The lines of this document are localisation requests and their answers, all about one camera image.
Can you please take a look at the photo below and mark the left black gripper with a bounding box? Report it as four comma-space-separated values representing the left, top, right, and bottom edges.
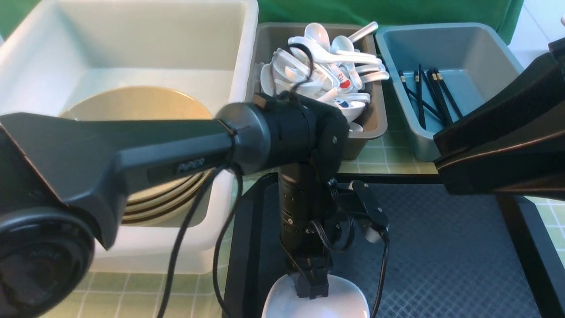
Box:
279, 163, 333, 299

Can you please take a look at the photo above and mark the white square dish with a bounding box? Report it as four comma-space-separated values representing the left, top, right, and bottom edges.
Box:
262, 275, 370, 318

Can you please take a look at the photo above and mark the white ceramic soup spoon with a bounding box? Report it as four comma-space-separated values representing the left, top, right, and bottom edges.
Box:
288, 37, 382, 64

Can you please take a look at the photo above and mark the tan noodle bowl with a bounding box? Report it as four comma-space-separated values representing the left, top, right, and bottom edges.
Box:
59, 85, 212, 121

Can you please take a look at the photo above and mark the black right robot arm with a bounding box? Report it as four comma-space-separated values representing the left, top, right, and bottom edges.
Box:
434, 39, 565, 201

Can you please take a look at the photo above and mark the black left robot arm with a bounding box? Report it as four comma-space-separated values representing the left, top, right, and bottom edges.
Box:
1, 92, 349, 318

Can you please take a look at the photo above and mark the black serving tray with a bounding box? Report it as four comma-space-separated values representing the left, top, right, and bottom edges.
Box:
224, 173, 565, 318

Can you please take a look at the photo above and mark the white spoon with red print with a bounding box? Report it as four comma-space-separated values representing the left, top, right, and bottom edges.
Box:
327, 63, 365, 93

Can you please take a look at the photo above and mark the black chopstick in bin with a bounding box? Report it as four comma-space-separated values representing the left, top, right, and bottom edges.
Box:
414, 64, 426, 129
423, 69, 453, 127
433, 68, 463, 119

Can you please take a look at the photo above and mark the blue-grey chopstick bin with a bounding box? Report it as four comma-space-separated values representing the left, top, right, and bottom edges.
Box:
375, 23, 523, 162

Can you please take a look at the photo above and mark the grey-brown spoon bin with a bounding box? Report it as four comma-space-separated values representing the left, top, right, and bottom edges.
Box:
244, 22, 388, 160

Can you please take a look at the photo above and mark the green backdrop cloth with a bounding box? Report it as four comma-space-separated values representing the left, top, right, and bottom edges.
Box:
258, 0, 524, 44

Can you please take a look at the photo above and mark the large white plastic tub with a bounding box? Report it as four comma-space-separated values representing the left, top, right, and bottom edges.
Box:
0, 0, 260, 275

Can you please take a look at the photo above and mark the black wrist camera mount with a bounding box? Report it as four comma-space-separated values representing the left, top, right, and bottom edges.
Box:
327, 178, 390, 246

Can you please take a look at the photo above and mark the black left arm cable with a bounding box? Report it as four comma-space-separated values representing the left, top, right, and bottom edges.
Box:
157, 42, 391, 318

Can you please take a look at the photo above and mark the white spoon top handle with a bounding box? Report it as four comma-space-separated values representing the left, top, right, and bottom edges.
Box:
348, 21, 379, 43

